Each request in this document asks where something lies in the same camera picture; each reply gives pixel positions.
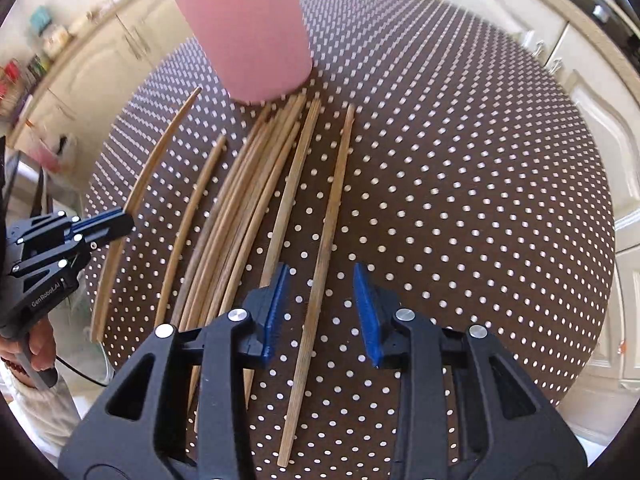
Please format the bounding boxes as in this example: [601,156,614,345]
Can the bundle chopstick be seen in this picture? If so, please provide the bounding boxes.
[173,93,306,330]
[169,104,274,328]
[186,120,303,430]

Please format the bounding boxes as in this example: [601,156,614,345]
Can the pink cylindrical cup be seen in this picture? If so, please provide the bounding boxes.
[175,0,312,104]

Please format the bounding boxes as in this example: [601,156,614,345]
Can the cream lower kitchen cabinets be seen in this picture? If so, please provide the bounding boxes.
[8,0,640,441]

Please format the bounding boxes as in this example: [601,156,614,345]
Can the brown polka dot tablecloth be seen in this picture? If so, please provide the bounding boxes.
[82,0,615,479]

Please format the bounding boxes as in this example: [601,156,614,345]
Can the person's left hand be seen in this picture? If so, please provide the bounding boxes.
[1,318,56,372]

